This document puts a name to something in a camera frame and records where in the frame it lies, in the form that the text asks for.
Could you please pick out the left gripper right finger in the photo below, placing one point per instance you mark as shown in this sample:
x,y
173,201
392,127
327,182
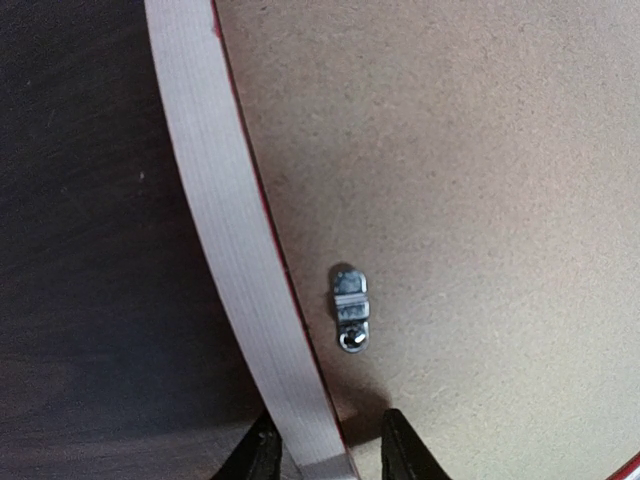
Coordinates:
x,y
404,455

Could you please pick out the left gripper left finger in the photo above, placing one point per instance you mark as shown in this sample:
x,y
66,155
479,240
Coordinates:
x,y
257,456

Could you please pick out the brown backing board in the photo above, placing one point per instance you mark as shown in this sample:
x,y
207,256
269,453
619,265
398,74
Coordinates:
x,y
475,225

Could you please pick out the wooden picture frame red edge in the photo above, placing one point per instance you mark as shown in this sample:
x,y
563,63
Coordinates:
x,y
225,225

